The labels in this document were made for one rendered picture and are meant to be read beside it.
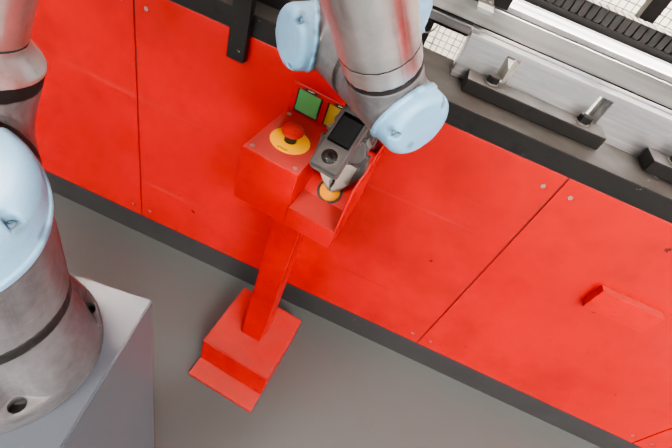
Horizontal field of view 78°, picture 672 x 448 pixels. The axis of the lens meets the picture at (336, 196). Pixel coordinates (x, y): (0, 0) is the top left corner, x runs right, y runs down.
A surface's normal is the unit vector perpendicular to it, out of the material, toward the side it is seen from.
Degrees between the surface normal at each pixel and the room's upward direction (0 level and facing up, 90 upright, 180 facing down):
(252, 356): 0
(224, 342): 0
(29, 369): 72
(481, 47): 90
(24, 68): 60
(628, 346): 90
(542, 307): 90
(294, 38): 94
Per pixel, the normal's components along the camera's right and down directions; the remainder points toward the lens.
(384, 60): 0.07, 0.88
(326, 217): 0.29, -0.69
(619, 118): -0.30, 0.60
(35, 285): 0.91, 0.41
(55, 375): 0.87, 0.30
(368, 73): -0.22, 0.89
